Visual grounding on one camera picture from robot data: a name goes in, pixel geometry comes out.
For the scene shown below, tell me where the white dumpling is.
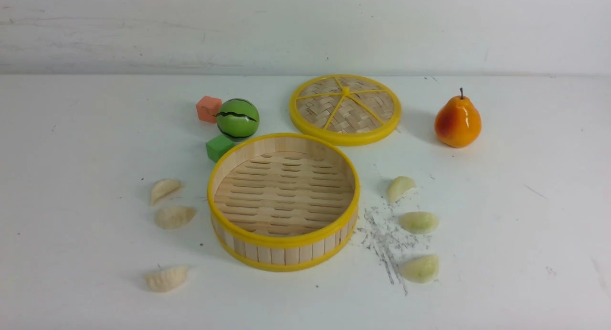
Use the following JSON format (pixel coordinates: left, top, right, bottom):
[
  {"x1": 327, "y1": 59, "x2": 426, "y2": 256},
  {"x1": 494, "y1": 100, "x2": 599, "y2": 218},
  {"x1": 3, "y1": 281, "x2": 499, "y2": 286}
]
[
  {"x1": 154, "y1": 205, "x2": 197, "y2": 230},
  {"x1": 143, "y1": 265, "x2": 190, "y2": 293},
  {"x1": 150, "y1": 179, "x2": 182, "y2": 206}
]

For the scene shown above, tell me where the orange foam cube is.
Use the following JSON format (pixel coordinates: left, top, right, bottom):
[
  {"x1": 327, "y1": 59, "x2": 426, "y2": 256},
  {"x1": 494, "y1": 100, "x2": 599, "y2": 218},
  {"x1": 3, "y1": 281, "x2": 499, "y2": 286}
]
[{"x1": 196, "y1": 96, "x2": 222, "y2": 124}]

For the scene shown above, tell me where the orange toy pear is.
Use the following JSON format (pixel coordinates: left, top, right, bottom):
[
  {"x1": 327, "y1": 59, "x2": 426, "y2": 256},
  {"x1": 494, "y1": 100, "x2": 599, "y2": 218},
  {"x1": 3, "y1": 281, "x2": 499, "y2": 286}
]
[{"x1": 434, "y1": 87, "x2": 482, "y2": 149}]

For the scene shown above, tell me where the yellow woven steamer lid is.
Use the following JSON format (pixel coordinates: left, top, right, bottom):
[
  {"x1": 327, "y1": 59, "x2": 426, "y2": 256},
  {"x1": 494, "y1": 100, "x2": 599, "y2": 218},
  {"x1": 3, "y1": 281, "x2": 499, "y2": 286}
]
[{"x1": 288, "y1": 74, "x2": 402, "y2": 146}]

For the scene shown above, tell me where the green foam cube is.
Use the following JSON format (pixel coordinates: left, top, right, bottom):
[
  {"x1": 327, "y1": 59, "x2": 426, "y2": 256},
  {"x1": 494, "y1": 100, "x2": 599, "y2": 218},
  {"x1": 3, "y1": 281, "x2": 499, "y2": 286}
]
[{"x1": 205, "y1": 134, "x2": 235, "y2": 162}]

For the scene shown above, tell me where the green toy watermelon ball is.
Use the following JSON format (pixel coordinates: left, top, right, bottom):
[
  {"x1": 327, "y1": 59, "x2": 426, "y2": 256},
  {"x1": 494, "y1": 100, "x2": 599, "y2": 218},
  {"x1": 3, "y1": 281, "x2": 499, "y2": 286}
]
[{"x1": 216, "y1": 98, "x2": 260, "y2": 141}]

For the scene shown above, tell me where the greenish dumpling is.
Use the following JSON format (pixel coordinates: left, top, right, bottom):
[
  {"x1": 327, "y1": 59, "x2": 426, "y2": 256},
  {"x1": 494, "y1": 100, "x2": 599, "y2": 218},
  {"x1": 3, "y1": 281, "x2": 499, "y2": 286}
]
[
  {"x1": 399, "y1": 255, "x2": 440, "y2": 284},
  {"x1": 387, "y1": 176, "x2": 416, "y2": 204},
  {"x1": 399, "y1": 211, "x2": 439, "y2": 234}
]

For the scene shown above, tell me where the yellow bamboo steamer tray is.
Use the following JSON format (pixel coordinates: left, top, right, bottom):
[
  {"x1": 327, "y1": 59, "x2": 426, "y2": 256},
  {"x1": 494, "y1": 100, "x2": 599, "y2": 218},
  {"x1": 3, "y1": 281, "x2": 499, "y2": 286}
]
[{"x1": 207, "y1": 133, "x2": 361, "y2": 273}]

